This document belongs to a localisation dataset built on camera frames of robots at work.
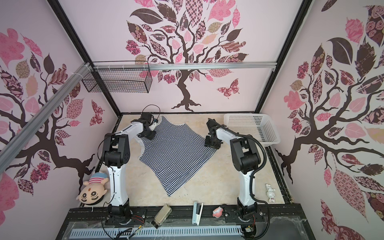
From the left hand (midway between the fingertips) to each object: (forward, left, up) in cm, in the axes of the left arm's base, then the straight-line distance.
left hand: (149, 136), depth 105 cm
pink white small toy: (-49, -44, +4) cm, 66 cm away
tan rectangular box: (-50, -17, +3) cm, 53 cm away
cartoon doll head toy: (-40, +19, +7) cm, 45 cm away
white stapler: (-47, -34, +2) cm, 58 cm away
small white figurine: (-40, -74, +2) cm, 84 cm away
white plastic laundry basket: (+8, -83, +1) cm, 84 cm away
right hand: (-7, -43, +1) cm, 43 cm away
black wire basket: (+24, +16, +33) cm, 44 cm away
